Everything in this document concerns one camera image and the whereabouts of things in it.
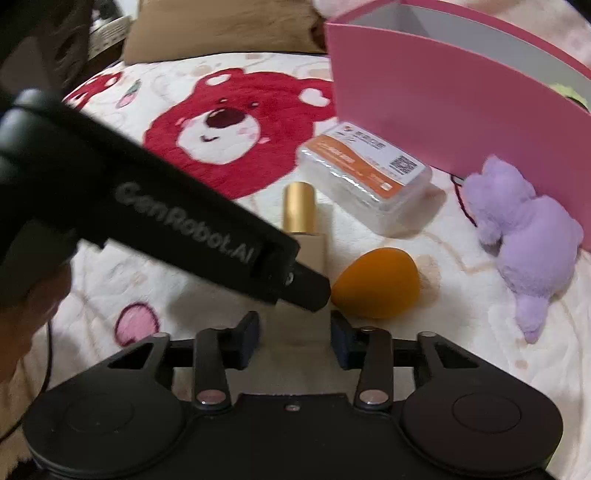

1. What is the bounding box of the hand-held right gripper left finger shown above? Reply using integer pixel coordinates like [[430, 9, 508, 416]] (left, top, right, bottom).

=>
[[107, 310, 260, 411]]

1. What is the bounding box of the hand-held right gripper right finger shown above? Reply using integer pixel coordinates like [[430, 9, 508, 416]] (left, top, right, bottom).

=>
[[330, 310, 485, 411]]

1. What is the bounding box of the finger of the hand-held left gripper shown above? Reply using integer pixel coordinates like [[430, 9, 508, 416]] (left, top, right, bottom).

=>
[[276, 264, 332, 313]]

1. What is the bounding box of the orange makeup sponge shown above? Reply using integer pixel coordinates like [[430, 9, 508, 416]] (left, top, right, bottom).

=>
[[331, 248, 422, 320]]

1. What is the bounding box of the foundation bottle gold cap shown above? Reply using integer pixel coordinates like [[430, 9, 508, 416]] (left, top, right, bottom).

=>
[[263, 181, 334, 395]]

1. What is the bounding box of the purple plush toy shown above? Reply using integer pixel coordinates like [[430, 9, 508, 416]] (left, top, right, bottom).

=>
[[462, 154, 585, 345]]

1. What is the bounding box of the pink cardboard box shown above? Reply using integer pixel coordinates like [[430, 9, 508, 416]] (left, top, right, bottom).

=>
[[323, 0, 591, 253]]

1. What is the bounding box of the green yarn ball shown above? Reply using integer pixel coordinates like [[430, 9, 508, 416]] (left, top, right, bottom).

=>
[[551, 82, 591, 112]]

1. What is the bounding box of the person's left hand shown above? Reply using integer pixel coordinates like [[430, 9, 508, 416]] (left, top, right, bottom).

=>
[[0, 265, 72, 386]]

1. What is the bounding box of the clear plastic box orange label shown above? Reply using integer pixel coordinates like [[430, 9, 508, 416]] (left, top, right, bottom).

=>
[[296, 121, 434, 239]]

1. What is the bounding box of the white ribbed object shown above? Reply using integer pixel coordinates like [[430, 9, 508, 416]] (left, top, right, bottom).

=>
[[90, 15, 134, 54]]

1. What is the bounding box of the brown pillow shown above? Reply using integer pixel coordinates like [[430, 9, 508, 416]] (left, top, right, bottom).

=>
[[122, 0, 327, 66]]

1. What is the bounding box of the dark clutter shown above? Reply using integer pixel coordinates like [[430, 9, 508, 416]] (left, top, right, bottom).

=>
[[0, 0, 100, 93]]

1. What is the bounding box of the pink cartoon printed pillow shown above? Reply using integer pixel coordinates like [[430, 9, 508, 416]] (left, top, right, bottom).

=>
[[311, 0, 591, 77]]

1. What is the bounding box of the black cable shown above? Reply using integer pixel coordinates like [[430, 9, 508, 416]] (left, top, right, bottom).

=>
[[0, 318, 53, 435]]

